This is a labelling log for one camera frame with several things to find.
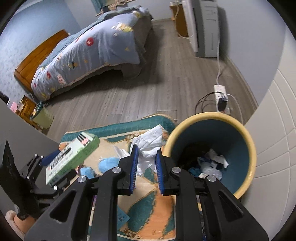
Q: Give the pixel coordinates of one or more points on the pale green cardboard box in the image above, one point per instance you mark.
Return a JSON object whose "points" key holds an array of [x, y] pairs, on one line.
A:
{"points": [[76, 150]]}

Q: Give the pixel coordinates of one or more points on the clear plastic wrapper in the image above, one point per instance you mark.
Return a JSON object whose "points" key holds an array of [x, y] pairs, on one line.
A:
{"points": [[121, 153]]}

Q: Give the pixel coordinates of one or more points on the white set-top box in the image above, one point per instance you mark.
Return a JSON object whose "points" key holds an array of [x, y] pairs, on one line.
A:
{"points": [[175, 3]]}

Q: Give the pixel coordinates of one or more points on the teal orange patterned mat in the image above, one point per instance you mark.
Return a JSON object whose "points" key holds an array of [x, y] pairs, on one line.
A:
{"points": [[148, 204]]}

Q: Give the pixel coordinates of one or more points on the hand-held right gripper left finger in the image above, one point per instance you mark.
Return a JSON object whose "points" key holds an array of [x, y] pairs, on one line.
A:
{"points": [[134, 171]]}

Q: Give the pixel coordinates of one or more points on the black plug adapter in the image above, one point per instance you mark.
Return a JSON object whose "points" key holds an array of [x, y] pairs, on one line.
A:
{"points": [[223, 103]]}

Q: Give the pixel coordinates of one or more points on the small white crumpled tissue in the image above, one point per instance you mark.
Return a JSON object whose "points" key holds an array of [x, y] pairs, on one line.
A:
{"points": [[219, 158]]}

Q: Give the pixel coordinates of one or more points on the blue snack packet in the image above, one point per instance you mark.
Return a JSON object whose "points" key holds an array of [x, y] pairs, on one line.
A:
{"points": [[194, 172]]}

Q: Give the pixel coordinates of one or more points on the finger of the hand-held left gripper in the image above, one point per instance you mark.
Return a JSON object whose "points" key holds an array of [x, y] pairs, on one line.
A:
{"points": [[62, 180], [49, 158]]}

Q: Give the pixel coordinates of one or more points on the pink small box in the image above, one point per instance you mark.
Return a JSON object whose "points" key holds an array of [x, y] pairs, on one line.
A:
{"points": [[13, 106]]}

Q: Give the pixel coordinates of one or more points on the white power strip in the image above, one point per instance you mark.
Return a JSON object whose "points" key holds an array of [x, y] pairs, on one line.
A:
{"points": [[218, 90]]}

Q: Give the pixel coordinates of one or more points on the white panelled wardrobe door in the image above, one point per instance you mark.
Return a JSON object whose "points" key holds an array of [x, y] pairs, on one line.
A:
{"points": [[272, 150]]}

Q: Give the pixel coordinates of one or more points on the teal window curtain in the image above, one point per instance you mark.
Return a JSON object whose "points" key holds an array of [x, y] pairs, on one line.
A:
{"points": [[97, 3]]}

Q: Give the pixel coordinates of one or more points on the pale blue paper slip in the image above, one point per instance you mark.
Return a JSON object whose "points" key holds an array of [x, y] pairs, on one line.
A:
{"points": [[123, 217]]}

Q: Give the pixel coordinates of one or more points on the clear plastic bag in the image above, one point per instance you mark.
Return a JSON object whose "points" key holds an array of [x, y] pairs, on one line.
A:
{"points": [[210, 172]]}

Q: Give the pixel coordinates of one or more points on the yellow rimmed teal trash can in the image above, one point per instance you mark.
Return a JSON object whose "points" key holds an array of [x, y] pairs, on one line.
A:
{"points": [[245, 148]]}

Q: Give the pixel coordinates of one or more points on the person's left hand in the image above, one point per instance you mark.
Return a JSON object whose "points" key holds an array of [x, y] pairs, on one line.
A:
{"points": [[23, 223]]}

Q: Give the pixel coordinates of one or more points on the bed with blue quilt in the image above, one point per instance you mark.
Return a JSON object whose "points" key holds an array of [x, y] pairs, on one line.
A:
{"points": [[92, 51]]}

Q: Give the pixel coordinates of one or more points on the blue face mask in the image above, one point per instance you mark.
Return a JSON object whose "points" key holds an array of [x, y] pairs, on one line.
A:
{"points": [[87, 172], [108, 163]]}

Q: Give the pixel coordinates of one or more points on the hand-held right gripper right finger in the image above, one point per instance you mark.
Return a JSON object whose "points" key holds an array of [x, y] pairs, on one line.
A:
{"points": [[159, 173]]}

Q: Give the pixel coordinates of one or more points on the wooden bedside table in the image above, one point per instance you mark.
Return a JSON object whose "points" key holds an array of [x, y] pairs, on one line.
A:
{"points": [[25, 104]]}

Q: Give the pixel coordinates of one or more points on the green round tin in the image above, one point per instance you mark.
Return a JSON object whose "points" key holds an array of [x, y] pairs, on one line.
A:
{"points": [[44, 114]]}

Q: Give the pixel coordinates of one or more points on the wooden bed headboard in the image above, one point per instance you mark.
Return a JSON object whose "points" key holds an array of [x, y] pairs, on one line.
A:
{"points": [[39, 55]]}

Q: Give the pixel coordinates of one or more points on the pile of clothes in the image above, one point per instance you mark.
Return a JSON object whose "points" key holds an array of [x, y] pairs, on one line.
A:
{"points": [[115, 4]]}

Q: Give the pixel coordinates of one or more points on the white air purifier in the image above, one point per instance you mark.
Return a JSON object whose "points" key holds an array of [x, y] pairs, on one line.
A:
{"points": [[205, 27]]}

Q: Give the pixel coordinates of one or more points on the brown wooden cabinet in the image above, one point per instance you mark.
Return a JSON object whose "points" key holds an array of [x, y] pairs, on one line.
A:
{"points": [[181, 20]]}

